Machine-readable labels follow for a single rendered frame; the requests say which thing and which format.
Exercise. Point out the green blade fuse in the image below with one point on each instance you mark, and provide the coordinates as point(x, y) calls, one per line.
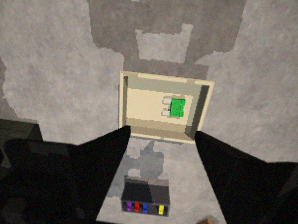
point(177, 106)

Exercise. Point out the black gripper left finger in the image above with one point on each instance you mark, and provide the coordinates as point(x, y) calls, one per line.
point(89, 167)

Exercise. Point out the tan cube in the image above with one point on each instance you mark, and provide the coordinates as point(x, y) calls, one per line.
point(206, 221)

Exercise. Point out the beige open-top tray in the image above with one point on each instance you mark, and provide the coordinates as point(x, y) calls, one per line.
point(141, 105)

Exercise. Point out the yellow fuse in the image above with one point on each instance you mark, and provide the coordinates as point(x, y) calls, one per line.
point(161, 209)

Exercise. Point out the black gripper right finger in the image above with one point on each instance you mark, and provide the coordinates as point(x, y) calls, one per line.
point(248, 190)

